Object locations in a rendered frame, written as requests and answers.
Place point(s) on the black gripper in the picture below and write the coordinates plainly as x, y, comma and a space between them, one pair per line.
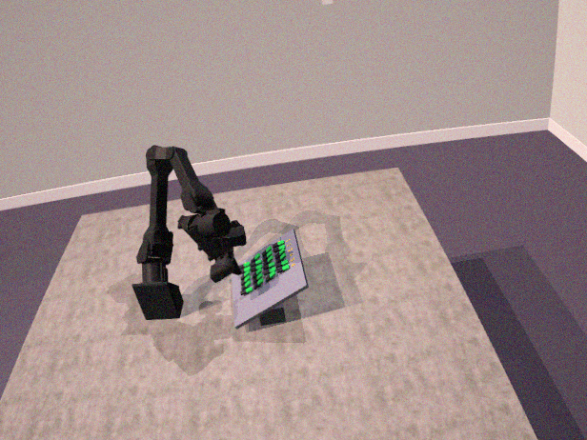
224, 262

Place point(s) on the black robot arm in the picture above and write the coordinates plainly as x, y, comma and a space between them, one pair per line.
212, 221

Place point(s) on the grey switch panel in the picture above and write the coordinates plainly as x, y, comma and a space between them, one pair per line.
268, 278

